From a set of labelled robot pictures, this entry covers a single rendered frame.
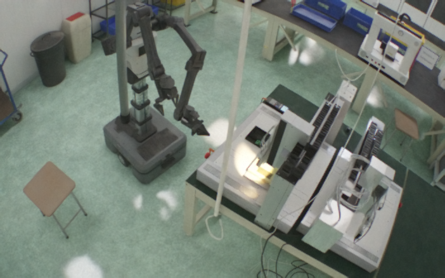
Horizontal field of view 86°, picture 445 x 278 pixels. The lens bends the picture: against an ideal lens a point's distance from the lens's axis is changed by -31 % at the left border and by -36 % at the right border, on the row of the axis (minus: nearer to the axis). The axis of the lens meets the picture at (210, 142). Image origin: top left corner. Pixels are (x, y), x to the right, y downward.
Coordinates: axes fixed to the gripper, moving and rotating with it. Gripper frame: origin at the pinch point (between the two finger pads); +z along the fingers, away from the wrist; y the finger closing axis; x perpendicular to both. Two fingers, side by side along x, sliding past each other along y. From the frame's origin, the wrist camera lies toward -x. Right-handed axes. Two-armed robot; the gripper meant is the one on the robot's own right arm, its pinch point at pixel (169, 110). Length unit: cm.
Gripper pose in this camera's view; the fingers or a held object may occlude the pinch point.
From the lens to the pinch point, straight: 188.5
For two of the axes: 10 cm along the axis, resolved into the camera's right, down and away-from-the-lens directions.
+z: 2.9, 8.4, 4.6
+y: 6.8, -5.1, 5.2
